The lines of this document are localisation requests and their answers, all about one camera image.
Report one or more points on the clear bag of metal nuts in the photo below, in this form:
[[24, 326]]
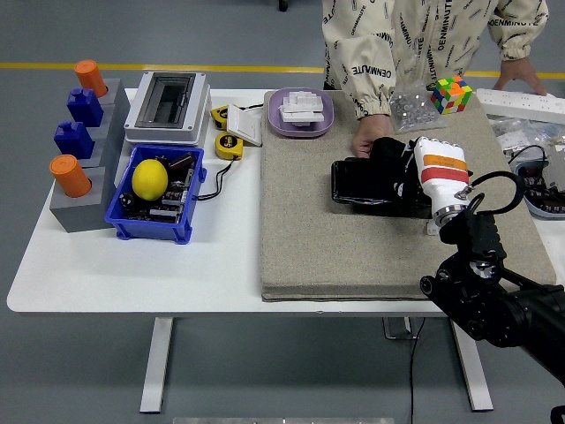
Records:
[[412, 110]]

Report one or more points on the person's right forearm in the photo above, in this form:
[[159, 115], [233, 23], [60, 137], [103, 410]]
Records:
[[362, 75]]

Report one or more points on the white wall switch plate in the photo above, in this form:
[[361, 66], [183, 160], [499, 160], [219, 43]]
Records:
[[245, 126]]

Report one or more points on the black caster wheel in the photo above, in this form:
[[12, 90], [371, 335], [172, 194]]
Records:
[[283, 5]]

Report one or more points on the orange cylinder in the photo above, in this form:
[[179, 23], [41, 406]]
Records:
[[70, 176], [90, 77]]

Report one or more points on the white power strip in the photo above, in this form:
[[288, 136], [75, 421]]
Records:
[[516, 103]]

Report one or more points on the person's left hand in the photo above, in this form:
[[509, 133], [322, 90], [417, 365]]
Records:
[[521, 70]]

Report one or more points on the white table leg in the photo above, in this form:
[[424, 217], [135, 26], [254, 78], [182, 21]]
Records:
[[479, 375], [156, 366]]

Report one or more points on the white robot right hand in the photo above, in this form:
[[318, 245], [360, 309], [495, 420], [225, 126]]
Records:
[[441, 176]]

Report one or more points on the colourful puzzle cube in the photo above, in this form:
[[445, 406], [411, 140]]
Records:
[[451, 95]]

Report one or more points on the person's left forearm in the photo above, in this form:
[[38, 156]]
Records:
[[518, 26]]

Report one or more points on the white connector plug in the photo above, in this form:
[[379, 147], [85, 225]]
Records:
[[429, 229]]

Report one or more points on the grey-brown mat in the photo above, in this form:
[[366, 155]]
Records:
[[331, 247]]

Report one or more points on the purple tray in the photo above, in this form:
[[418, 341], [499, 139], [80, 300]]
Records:
[[276, 119]]

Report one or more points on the dark circuit board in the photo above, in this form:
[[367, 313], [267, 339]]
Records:
[[170, 201]]

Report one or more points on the grey metal bracket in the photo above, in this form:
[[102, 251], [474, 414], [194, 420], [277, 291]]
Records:
[[397, 329]]

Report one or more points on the blue plastic bin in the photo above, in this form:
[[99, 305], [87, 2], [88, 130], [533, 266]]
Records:
[[150, 229]]

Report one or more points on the yellow lemon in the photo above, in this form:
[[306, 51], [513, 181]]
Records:
[[150, 179]]

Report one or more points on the grey white electrical box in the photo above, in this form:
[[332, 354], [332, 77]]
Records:
[[167, 103]]

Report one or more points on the person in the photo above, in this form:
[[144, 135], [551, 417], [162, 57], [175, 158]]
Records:
[[424, 35]]

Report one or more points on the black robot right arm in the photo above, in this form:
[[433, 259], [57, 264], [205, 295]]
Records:
[[485, 305]]

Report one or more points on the person's right hand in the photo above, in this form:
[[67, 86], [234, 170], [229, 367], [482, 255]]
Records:
[[364, 132]]

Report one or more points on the black rag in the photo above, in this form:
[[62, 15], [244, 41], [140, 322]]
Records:
[[386, 152]]

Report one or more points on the black cylindrical capacitor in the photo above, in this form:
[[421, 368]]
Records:
[[129, 200]]

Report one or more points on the grey metal part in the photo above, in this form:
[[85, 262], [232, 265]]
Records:
[[557, 168]]

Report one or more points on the clear plastic bags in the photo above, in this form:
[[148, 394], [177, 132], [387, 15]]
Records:
[[516, 132]]

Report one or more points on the stack of white switches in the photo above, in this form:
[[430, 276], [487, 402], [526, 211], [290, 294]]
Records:
[[302, 108]]

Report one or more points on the yellow tape measure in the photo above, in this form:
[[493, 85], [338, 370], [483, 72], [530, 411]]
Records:
[[228, 145], [219, 115]]

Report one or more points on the grey stepped block holder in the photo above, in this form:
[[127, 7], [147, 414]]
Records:
[[75, 216]]

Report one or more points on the blue block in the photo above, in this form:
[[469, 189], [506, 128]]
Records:
[[74, 140], [85, 108]]

